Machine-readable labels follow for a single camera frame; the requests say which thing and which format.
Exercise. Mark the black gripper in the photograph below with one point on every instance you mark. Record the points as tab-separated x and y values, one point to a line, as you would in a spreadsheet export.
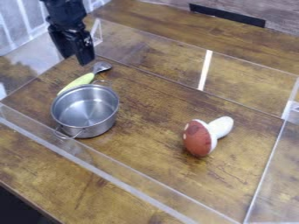
66	14

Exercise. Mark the green handled metal spoon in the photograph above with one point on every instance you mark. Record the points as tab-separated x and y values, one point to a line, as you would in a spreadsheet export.
86	79

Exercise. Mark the stainless steel pot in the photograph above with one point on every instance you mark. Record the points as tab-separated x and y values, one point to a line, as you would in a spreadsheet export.
85	110

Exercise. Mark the black bar on table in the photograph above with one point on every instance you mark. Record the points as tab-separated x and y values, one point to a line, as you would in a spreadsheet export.
228	15

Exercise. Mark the red plush mushroom toy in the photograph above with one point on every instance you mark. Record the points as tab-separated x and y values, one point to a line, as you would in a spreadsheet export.
201	135

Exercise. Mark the clear acrylic triangle bracket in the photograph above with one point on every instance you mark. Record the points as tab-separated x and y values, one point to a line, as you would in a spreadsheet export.
97	32

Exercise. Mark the clear acrylic enclosure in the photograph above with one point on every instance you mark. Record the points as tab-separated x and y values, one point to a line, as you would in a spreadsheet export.
134	176

